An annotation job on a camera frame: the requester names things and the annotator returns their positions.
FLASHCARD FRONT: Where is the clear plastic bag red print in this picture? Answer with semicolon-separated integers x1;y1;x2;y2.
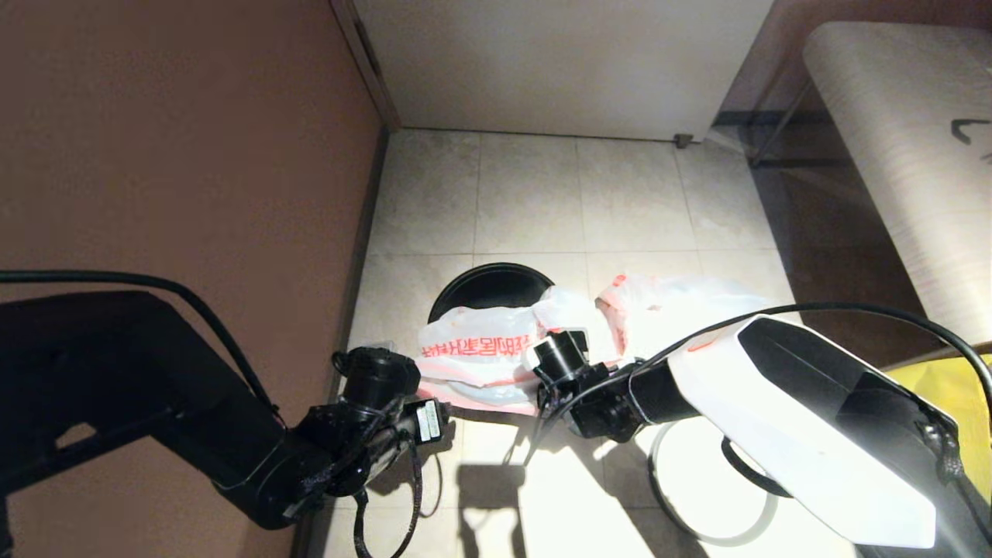
417;285;621;416

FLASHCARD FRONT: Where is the white plastic bag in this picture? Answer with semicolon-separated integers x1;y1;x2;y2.
597;273;776;361

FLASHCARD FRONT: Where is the grey bin rim ring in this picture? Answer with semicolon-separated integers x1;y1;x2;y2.
649;422;780;547

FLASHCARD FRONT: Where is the black round trash bin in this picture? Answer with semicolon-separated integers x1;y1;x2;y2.
428;263;556;325

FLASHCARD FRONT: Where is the yellow plastic bag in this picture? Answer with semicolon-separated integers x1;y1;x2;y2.
883;355;992;501

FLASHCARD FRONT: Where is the white cabinet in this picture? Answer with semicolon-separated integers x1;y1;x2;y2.
353;0;776;143

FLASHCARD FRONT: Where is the beige wooden table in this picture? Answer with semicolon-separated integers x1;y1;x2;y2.
802;21;992;347

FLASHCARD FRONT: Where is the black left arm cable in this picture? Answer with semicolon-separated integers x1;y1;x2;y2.
0;269;443;558

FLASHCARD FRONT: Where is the grey metal furniture frame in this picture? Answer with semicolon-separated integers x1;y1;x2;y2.
711;77;853;170

